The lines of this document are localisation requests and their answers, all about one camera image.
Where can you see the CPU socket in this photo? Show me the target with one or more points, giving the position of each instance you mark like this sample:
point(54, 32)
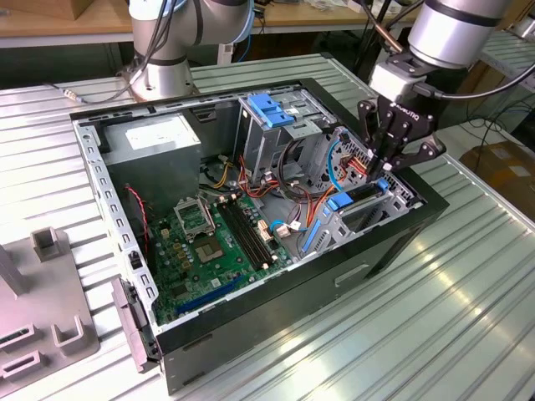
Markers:
point(208, 252)

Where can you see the brown cardboard box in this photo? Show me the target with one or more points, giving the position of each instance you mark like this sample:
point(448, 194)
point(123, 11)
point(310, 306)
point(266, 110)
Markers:
point(501, 171)

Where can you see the grey power supply unit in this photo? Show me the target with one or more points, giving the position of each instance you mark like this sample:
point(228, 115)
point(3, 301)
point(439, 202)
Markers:
point(154, 175)

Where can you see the metal slat side table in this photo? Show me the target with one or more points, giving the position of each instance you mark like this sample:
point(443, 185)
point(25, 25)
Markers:
point(518, 58)

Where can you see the wooden desk white frame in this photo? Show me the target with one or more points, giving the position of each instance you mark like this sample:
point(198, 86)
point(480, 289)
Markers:
point(292, 18)

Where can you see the blue expansion slot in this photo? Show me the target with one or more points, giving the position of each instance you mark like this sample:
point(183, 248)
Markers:
point(209, 294)

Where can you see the black RAM slot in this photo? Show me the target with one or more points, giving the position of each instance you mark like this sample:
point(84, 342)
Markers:
point(246, 236)
point(241, 238)
point(257, 230)
point(252, 233)

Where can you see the metal optical drive cage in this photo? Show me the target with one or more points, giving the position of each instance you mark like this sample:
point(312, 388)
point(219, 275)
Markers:
point(259, 142)

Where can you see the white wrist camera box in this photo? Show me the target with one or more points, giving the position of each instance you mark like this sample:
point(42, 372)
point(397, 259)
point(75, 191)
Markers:
point(390, 81)

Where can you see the small brown box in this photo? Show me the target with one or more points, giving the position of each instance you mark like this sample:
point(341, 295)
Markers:
point(79, 6)

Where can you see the grey plastic case panel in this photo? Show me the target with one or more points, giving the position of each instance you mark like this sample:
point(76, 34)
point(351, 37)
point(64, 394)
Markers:
point(129, 317)

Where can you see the black case fan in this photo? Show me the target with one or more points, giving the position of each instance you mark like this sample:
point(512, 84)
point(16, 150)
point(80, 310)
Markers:
point(133, 221)

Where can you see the blue plastic drive bracket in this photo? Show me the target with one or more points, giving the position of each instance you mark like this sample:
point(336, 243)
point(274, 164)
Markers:
point(267, 110)

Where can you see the green motherboard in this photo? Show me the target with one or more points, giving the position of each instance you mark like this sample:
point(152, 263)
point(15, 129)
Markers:
point(209, 275)

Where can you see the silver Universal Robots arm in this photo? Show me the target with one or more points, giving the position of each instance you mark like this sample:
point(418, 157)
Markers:
point(451, 37)

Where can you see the grey parts rack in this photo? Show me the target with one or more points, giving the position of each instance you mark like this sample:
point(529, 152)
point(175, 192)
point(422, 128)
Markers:
point(42, 301)

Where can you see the hard disk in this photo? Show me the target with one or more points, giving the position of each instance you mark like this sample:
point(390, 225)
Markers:
point(340, 201)

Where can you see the black stand pole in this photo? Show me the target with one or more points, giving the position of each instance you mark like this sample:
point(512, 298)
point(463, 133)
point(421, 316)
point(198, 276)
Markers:
point(363, 58)

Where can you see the black open PC case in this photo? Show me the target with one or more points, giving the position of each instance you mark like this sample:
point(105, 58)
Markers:
point(271, 317)

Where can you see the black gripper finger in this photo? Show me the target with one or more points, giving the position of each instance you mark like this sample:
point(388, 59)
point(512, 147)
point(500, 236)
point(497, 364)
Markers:
point(422, 152)
point(367, 121)

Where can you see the metal disk bay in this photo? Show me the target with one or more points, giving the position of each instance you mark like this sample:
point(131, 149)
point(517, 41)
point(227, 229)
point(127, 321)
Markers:
point(334, 234)

